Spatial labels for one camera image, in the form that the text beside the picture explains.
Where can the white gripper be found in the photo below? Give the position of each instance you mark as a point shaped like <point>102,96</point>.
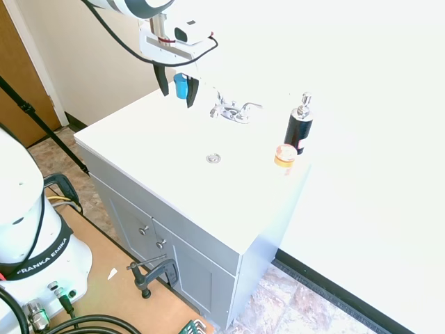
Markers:
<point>166,50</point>

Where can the chrome faucet spout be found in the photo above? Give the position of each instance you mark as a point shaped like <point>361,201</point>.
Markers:
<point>219,106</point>

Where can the chrome sink drain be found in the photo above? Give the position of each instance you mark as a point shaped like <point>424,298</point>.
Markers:
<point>213,158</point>

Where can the black soap dispenser bottle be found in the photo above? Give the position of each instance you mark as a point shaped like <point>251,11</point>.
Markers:
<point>299,126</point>

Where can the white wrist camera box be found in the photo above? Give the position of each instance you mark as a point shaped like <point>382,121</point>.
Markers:
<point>191,33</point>

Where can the brown wooden door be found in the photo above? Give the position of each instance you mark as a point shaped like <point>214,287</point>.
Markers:
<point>21,76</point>

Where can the white sink countertop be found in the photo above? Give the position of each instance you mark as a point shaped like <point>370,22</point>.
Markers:
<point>187,160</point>

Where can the grey vanity cabinet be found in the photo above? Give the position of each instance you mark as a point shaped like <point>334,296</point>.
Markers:
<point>180,257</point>

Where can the blue plastic cup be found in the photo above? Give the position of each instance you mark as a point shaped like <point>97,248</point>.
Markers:
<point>181,87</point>

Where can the wooden base board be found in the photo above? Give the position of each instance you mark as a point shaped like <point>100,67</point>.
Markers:
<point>114,278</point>

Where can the black tripod leg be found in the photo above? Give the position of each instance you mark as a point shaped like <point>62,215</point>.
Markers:
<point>38,120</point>

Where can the black metal c-clamp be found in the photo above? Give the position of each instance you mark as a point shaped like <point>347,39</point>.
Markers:
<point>153,273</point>

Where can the green hex key set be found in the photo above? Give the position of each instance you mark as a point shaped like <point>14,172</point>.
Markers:
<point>193,327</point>

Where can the orange pill bottle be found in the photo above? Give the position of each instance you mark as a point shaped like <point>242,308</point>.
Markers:
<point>284,158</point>

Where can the chrome cabinet knob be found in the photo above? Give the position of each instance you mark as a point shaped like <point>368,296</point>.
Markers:
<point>160,243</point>
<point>143,229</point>

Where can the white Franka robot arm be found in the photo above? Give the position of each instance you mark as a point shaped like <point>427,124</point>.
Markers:
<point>21,222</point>

